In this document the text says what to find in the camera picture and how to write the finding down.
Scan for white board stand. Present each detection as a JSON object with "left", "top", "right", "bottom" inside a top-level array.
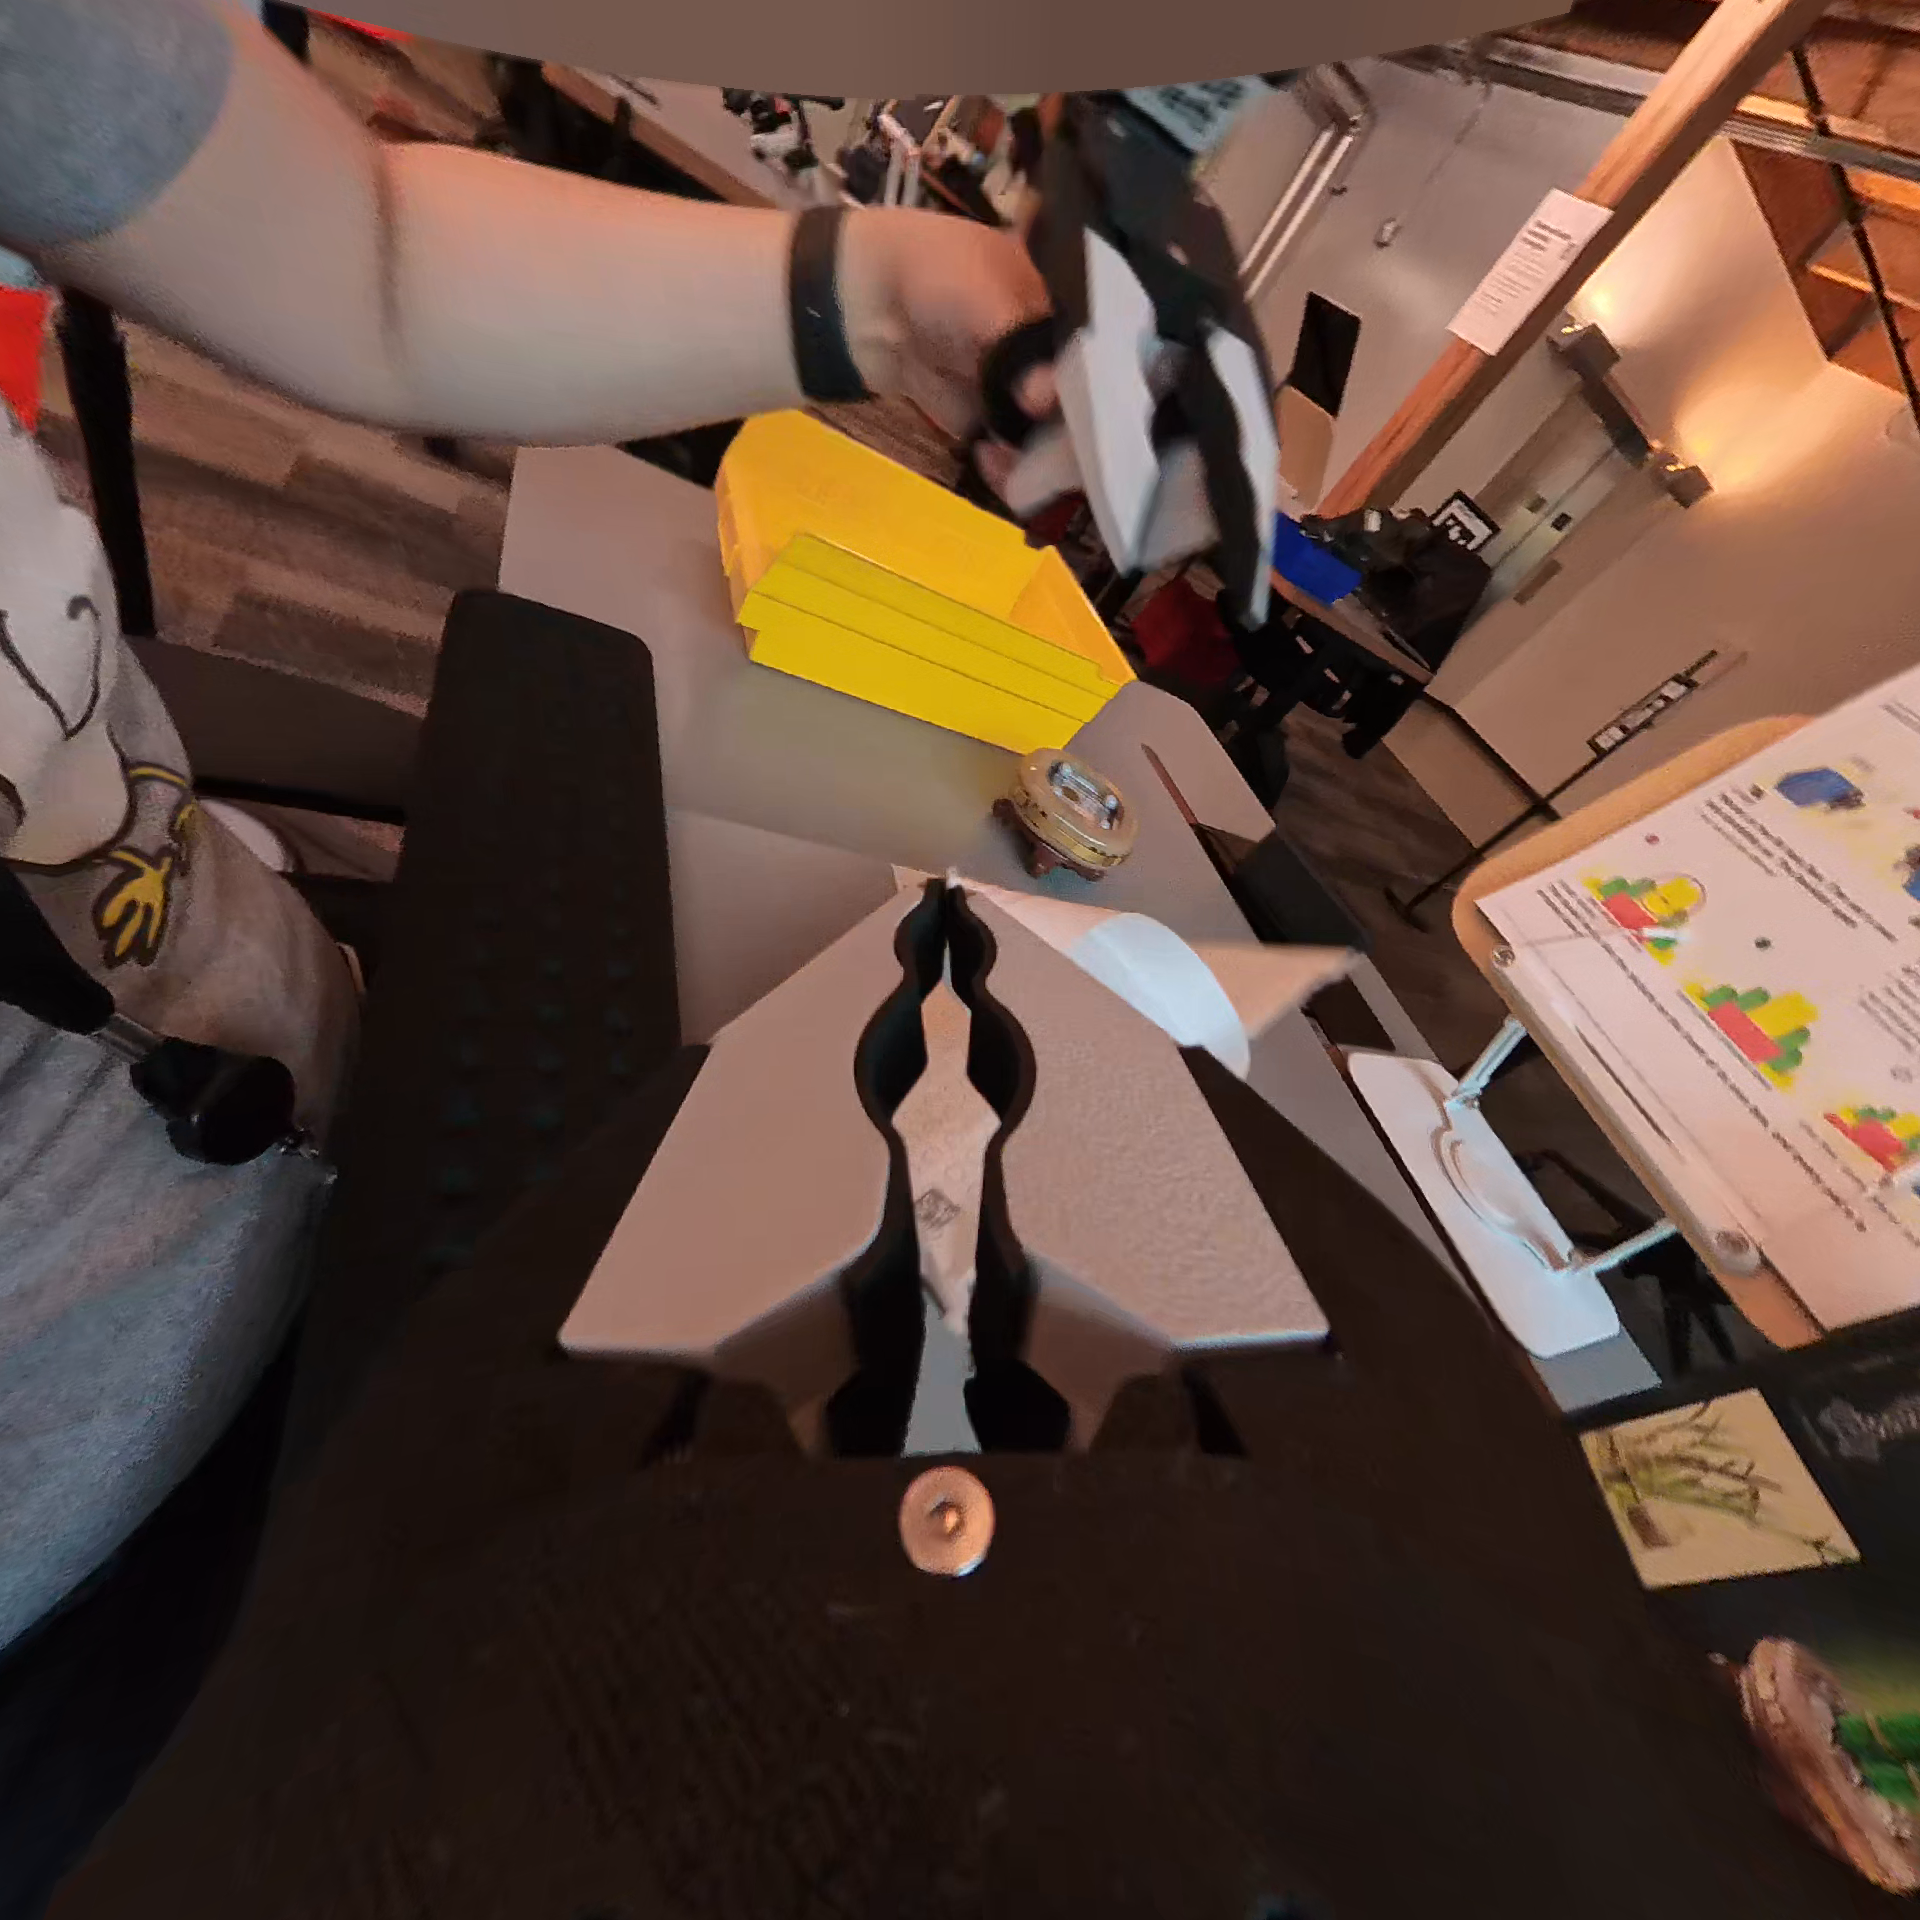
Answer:
[{"left": 1346, "top": 1019, "right": 1674, "bottom": 1359}]

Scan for colour instruction sheet on clipboard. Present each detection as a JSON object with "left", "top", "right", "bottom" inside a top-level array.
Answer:
[{"left": 1453, "top": 718, "right": 1920, "bottom": 1353}]

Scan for yellow plastic bin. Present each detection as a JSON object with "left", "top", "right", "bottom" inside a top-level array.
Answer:
[{"left": 714, "top": 410, "right": 1138, "bottom": 755}]

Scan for blue plastic bin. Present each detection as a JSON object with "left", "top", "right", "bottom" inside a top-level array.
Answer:
[{"left": 1275, "top": 512, "right": 1365, "bottom": 603}]

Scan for white paper bag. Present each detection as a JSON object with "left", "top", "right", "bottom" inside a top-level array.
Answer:
[{"left": 893, "top": 868, "right": 1358, "bottom": 1458}]

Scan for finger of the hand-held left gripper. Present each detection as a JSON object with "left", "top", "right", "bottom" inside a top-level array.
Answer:
[
  {"left": 1200, "top": 320, "right": 1288, "bottom": 635},
  {"left": 1054, "top": 228, "right": 1205, "bottom": 574}
]

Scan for wooden post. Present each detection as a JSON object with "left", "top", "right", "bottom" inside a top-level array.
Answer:
[{"left": 1318, "top": 0, "right": 1839, "bottom": 519}]

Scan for dark office chair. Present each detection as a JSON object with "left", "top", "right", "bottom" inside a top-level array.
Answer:
[{"left": 135, "top": 638, "right": 429, "bottom": 821}]

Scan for printed instruction sheet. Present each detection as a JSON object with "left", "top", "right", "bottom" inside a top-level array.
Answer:
[{"left": 1476, "top": 661, "right": 1920, "bottom": 1330}]

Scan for grey desk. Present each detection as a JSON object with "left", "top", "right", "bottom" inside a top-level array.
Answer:
[{"left": 499, "top": 442, "right": 1658, "bottom": 1412}]

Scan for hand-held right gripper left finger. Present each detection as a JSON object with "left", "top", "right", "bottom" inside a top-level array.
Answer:
[{"left": 558, "top": 883, "right": 964, "bottom": 1458}]

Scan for person's left hand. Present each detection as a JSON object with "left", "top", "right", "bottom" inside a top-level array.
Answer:
[{"left": 839, "top": 206, "right": 1052, "bottom": 452}]

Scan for person's left forearm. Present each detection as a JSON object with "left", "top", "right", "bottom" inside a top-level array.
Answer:
[{"left": 35, "top": 31, "right": 819, "bottom": 443}]

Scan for black bamboo set box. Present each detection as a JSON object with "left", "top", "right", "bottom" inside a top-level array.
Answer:
[{"left": 1573, "top": 1335, "right": 1920, "bottom": 1902}]

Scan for black wristband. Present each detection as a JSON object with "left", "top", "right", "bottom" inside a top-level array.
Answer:
[{"left": 787, "top": 204, "right": 875, "bottom": 405}]

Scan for black bag pile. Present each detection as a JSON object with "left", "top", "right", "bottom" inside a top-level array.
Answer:
[{"left": 1318, "top": 507, "right": 1502, "bottom": 751}]

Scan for black cable tray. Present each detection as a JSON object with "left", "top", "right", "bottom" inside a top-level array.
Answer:
[{"left": 1200, "top": 817, "right": 1399, "bottom": 1051}]

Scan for person in grey shirt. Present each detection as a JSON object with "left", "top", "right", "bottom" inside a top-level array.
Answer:
[{"left": 0, "top": 0, "right": 364, "bottom": 1653}]

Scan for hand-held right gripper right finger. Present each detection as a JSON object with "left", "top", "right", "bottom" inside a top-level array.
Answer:
[{"left": 955, "top": 878, "right": 1336, "bottom": 1458}]

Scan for black harness strap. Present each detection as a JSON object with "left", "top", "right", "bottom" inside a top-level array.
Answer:
[{"left": 0, "top": 861, "right": 322, "bottom": 1169}]

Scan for white paper note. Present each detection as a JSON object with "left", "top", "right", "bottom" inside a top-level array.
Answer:
[{"left": 1446, "top": 186, "right": 1614, "bottom": 356}]

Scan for round tan brick pot model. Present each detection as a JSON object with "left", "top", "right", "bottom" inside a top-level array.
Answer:
[{"left": 994, "top": 749, "right": 1139, "bottom": 885}]

